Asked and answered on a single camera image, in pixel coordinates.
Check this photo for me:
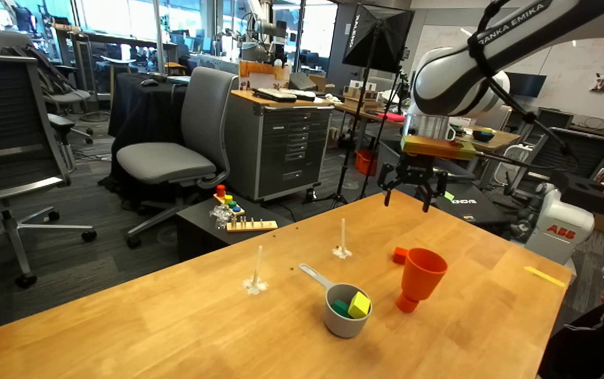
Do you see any yellow tape strip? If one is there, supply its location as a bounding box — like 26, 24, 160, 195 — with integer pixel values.
521, 263, 567, 290

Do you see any orange funnel-shaped cup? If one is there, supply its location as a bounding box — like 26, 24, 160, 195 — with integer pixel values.
394, 246, 450, 315

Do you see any yellow block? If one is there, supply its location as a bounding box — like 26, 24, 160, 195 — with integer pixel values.
346, 290, 372, 320

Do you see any wooden desk with clutter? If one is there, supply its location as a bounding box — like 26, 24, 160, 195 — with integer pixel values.
334, 101, 524, 174

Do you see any red block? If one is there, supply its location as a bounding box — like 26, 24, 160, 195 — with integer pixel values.
390, 244, 413, 267

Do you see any black mesh office chair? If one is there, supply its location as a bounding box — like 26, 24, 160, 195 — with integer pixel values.
0, 51, 98, 290

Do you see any person in dark clothing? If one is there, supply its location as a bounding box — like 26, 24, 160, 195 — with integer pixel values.
537, 302, 604, 379

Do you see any black laptop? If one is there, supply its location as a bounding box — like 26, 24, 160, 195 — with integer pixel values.
253, 87, 299, 105

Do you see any green block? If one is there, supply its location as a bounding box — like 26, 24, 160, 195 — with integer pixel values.
327, 298, 352, 319

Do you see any gray padded office chair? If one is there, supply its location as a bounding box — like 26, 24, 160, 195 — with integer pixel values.
113, 66, 240, 248

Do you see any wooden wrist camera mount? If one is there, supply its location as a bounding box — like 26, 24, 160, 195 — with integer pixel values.
402, 132, 478, 162

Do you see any black softbox light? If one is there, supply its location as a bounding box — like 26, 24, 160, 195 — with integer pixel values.
341, 6, 417, 75

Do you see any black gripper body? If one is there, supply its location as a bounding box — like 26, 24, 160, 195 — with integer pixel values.
387, 159, 448, 188

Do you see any black monitor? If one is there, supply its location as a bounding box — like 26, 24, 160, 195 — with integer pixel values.
504, 69, 549, 101

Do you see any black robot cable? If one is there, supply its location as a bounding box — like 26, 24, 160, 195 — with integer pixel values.
467, 0, 573, 155

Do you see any low black side table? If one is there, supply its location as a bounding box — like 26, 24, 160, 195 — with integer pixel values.
174, 195, 297, 261

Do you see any colourful stacking block toy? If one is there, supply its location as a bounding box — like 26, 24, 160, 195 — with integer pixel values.
211, 183, 246, 222

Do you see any black light stand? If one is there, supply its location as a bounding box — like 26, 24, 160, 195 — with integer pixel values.
329, 41, 396, 207

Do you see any black box with green label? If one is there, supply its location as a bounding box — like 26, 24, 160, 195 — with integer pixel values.
428, 179, 513, 228

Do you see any gray pot with handle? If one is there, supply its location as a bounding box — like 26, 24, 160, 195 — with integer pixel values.
299, 261, 374, 342

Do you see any white ABB robot base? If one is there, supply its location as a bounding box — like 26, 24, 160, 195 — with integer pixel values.
524, 183, 595, 267

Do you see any orange bucket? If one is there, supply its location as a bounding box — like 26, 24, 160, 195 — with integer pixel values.
353, 147, 380, 176

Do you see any dark mesh chair with white frame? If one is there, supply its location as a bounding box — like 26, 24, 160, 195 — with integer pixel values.
508, 125, 604, 202

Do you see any gray drawer cabinet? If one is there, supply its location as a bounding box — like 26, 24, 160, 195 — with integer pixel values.
223, 88, 336, 205

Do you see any wooden peg board toy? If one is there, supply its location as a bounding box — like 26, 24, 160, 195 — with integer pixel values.
223, 216, 279, 233

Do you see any white peg stand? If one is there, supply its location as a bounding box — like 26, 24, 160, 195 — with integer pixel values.
329, 216, 353, 261
242, 242, 269, 298

